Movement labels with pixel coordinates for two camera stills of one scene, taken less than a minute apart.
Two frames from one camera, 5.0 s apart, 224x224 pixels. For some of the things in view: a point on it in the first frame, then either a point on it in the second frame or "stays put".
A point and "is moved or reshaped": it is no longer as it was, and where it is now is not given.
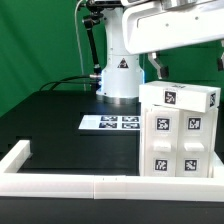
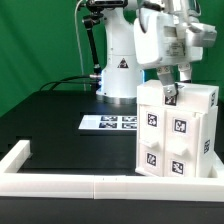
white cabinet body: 213,138 is moved or reshaped
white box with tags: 186,96 is moved or reshaped
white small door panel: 162,141 is moved or reshaped
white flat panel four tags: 110,122 stays put
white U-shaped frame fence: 15,183 stays put
